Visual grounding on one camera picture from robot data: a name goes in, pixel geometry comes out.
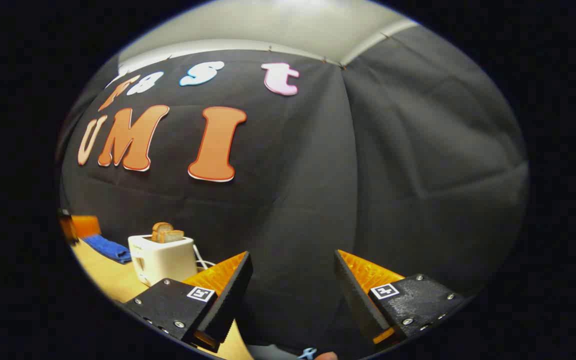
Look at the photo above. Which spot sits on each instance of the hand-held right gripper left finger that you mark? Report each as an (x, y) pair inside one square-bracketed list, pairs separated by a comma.
[(230, 300)]

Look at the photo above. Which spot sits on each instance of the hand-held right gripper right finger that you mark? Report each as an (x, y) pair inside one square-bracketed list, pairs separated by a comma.
[(355, 295)]

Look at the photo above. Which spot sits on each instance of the toasted bread slice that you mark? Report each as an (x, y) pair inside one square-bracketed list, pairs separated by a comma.
[(173, 236), (160, 229)]

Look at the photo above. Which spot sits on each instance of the black backdrop cloth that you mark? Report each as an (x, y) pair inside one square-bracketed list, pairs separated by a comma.
[(318, 175)]

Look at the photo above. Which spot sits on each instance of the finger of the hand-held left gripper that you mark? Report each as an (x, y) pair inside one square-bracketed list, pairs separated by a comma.
[(87, 226)]

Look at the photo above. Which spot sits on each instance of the white toaster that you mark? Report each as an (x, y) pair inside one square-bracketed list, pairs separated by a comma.
[(163, 260)]

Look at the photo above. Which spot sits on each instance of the blue towel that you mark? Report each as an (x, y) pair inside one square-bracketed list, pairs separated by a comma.
[(110, 249)]

